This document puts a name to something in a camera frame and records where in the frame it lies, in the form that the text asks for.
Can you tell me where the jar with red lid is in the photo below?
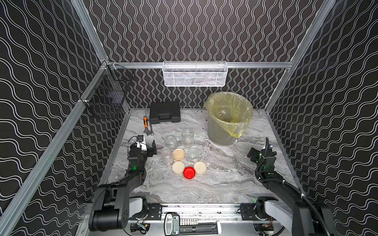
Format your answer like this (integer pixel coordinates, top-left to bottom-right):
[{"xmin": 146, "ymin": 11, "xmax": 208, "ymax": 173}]
[{"xmin": 160, "ymin": 147, "xmax": 174, "ymax": 165}]

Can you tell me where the glass jar with tea leaves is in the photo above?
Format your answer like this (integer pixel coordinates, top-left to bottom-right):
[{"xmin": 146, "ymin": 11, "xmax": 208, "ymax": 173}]
[{"xmin": 165, "ymin": 135, "xmax": 178, "ymax": 149}]

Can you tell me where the tan jar lid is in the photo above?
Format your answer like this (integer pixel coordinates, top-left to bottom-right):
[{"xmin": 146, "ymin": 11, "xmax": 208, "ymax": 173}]
[{"xmin": 172, "ymin": 148, "xmax": 186, "ymax": 161}]

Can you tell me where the cream lid of back jar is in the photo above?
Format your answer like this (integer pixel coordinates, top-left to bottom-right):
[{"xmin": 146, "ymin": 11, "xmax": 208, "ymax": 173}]
[{"xmin": 172, "ymin": 161, "xmax": 186, "ymax": 175}]

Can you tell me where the jar with cream lid front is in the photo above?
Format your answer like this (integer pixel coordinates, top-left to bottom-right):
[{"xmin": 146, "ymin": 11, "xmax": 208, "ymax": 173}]
[{"xmin": 182, "ymin": 128, "xmax": 194, "ymax": 148}]

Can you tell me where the jar with cream lid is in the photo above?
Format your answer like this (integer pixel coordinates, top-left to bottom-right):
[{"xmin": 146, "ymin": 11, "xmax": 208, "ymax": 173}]
[
  {"xmin": 182, "ymin": 128, "xmax": 194, "ymax": 148},
  {"xmin": 186, "ymin": 148, "xmax": 201, "ymax": 163}
]

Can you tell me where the jar with cream lid back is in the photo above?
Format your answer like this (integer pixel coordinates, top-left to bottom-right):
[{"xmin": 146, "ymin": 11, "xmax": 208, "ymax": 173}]
[{"xmin": 186, "ymin": 148, "xmax": 201, "ymax": 163}]

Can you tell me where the red jar lid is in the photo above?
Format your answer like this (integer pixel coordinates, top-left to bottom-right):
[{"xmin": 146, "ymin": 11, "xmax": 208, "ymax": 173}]
[{"xmin": 183, "ymin": 167, "xmax": 196, "ymax": 180}]

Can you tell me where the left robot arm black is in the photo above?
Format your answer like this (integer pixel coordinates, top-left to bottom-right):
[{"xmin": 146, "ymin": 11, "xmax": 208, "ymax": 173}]
[{"xmin": 88, "ymin": 141, "xmax": 157, "ymax": 232}]

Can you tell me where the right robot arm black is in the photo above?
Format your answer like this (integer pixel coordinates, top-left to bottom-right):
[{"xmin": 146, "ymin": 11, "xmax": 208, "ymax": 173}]
[{"xmin": 247, "ymin": 144, "xmax": 337, "ymax": 236}]

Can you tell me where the black plastic tool case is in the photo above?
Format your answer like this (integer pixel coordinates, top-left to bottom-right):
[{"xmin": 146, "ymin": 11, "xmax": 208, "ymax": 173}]
[{"xmin": 149, "ymin": 101, "xmax": 181, "ymax": 124}]

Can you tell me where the trash bin with yellow bag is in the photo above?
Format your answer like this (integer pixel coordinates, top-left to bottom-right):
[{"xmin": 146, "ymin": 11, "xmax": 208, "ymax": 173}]
[{"xmin": 203, "ymin": 91, "xmax": 254, "ymax": 146}]

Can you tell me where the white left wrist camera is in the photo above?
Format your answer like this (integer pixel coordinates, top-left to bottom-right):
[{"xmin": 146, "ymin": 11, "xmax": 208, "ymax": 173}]
[{"xmin": 136, "ymin": 135, "xmax": 147, "ymax": 151}]

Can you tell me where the orange handled wrench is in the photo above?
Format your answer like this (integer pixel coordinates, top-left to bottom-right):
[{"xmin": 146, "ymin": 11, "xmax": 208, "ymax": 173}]
[{"xmin": 143, "ymin": 115, "xmax": 154, "ymax": 136}]

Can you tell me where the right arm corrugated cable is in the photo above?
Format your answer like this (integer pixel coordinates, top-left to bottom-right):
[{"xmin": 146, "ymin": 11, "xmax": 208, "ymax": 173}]
[{"xmin": 264, "ymin": 137, "xmax": 331, "ymax": 236}]

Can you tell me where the black wire basket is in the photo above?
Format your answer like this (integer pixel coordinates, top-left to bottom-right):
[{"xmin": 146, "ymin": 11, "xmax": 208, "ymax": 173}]
[{"xmin": 84, "ymin": 62, "xmax": 135, "ymax": 120}]

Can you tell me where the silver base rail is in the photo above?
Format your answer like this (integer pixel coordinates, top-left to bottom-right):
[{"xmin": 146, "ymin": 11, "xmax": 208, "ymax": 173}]
[{"xmin": 82, "ymin": 203, "xmax": 296, "ymax": 222}]

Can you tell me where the white wire mesh basket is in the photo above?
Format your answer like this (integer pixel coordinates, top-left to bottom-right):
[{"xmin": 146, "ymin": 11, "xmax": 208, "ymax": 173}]
[{"xmin": 162, "ymin": 61, "xmax": 228, "ymax": 87}]

